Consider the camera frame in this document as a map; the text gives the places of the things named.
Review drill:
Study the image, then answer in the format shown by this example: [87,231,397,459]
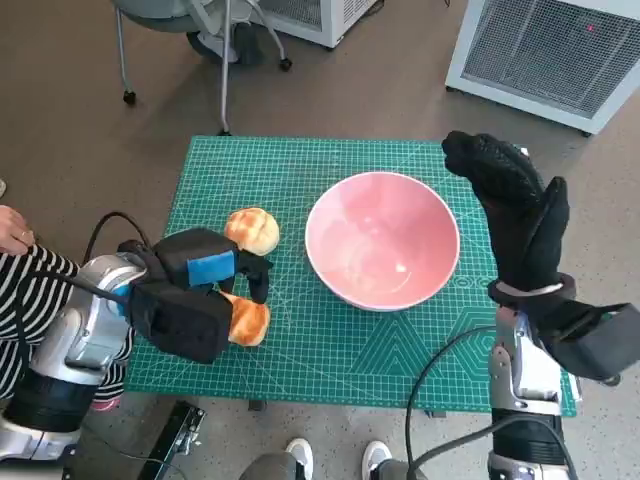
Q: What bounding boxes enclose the black left camera cable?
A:
[13,272,129,361]

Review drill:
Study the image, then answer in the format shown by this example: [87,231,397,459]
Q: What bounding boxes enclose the green cutting mat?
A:
[122,134,579,417]

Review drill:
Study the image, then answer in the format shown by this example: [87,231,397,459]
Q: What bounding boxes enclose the oblong braided toy bread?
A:
[219,291,272,347]

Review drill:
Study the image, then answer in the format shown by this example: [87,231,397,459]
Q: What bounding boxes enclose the round toy bread bun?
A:
[223,207,281,257]

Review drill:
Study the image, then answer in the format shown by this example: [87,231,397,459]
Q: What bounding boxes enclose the person's leg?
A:
[239,452,301,480]
[372,458,426,480]

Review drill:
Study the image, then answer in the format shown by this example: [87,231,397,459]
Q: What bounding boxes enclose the thin black floor cable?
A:
[84,424,241,479]

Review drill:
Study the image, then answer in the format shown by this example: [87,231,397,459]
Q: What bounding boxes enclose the grey office chair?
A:
[112,0,294,136]

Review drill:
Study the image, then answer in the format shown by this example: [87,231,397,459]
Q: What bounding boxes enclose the pink bowl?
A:
[304,171,461,313]

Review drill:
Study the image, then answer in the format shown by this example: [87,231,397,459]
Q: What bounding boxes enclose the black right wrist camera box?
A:
[537,299,640,381]

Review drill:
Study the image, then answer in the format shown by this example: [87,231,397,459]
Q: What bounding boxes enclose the black metal stand frame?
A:
[134,399,207,480]

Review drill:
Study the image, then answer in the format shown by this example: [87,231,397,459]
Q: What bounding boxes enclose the person's hand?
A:
[0,205,36,254]

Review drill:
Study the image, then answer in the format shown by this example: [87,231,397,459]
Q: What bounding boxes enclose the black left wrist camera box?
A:
[129,282,234,365]

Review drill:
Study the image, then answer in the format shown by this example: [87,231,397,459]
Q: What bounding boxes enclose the person's white shoe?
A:
[285,437,315,480]
[361,439,394,480]

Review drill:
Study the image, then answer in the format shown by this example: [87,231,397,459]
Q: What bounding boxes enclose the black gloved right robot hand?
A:
[441,130,571,296]

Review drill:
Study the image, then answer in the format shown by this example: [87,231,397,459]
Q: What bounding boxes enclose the small white mesh cabinet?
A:
[269,0,374,50]

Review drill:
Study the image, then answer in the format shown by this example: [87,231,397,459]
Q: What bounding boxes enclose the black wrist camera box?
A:
[537,299,640,381]
[129,282,234,365]

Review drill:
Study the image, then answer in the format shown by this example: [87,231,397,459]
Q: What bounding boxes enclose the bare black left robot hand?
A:
[149,227,274,305]

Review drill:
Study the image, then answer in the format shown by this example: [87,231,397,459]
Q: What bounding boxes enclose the person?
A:
[0,204,134,412]

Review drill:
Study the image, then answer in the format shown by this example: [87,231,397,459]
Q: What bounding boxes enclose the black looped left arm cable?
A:
[84,211,151,261]

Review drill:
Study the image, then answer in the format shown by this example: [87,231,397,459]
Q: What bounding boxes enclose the large white mesh cabinet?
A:
[444,0,640,135]

